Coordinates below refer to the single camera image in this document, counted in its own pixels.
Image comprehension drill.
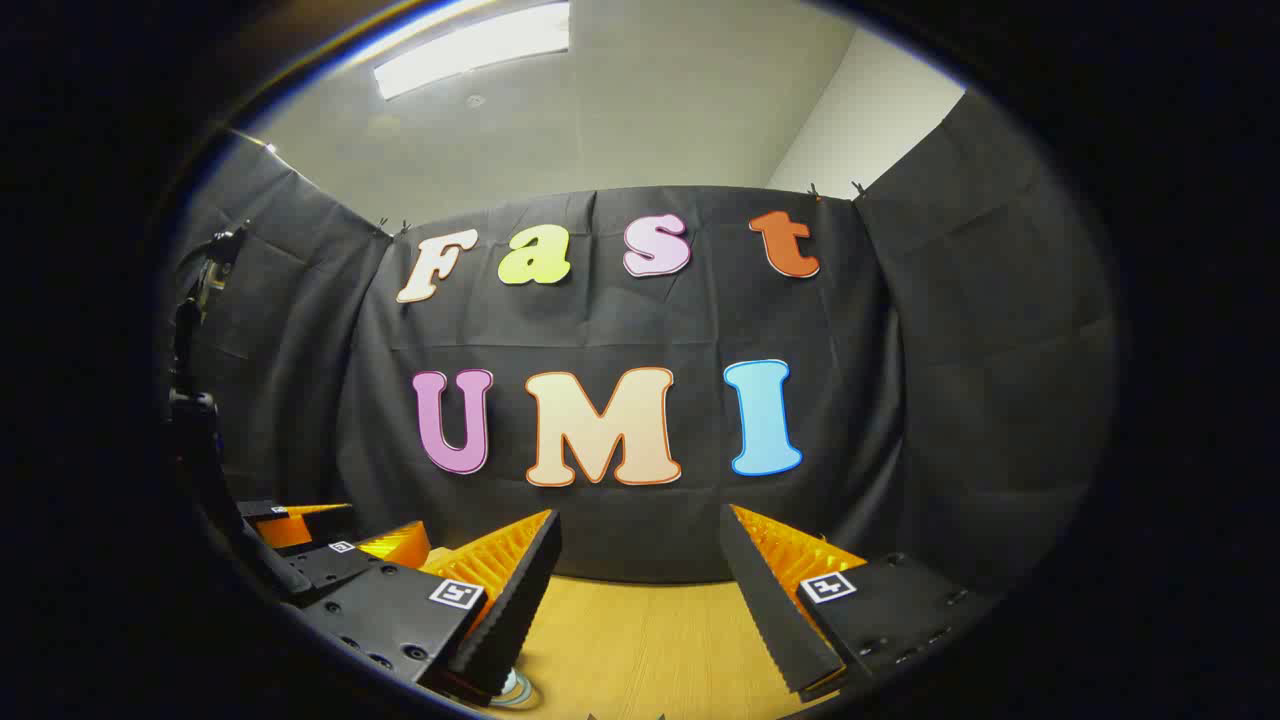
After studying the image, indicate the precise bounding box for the ceiling light panel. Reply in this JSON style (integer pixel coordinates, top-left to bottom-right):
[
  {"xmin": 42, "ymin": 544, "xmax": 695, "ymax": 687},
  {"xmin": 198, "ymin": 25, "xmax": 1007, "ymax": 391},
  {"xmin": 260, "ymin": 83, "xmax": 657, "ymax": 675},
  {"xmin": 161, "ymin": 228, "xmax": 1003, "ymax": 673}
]
[{"xmin": 373, "ymin": 2, "xmax": 571, "ymax": 101}]

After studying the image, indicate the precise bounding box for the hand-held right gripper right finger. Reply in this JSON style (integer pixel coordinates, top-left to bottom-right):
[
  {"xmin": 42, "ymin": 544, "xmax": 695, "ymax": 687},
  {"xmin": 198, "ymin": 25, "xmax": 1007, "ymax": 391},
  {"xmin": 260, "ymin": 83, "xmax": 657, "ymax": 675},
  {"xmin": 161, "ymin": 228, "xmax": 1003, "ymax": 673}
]
[{"xmin": 718, "ymin": 503, "xmax": 1001, "ymax": 699}]

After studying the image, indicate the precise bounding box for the light blue suitcase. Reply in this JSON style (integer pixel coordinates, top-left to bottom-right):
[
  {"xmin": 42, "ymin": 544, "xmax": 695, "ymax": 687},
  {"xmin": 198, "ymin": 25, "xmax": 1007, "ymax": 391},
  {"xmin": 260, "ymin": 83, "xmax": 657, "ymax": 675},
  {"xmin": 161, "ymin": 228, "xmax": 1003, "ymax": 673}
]
[{"xmin": 490, "ymin": 668, "xmax": 541, "ymax": 709}]

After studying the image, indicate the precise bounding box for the black backdrop cloth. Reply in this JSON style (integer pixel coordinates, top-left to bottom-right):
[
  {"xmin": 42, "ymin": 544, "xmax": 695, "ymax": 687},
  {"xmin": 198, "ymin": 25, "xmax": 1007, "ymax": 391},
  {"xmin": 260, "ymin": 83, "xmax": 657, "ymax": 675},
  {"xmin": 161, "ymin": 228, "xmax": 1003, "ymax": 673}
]
[{"xmin": 165, "ymin": 90, "xmax": 1121, "ymax": 601}]

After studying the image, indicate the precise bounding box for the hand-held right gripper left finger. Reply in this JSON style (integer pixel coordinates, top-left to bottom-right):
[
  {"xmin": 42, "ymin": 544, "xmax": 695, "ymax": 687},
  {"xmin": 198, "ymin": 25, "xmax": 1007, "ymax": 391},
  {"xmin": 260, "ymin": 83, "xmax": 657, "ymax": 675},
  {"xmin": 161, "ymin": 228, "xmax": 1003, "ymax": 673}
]
[{"xmin": 296, "ymin": 508, "xmax": 563, "ymax": 701}]

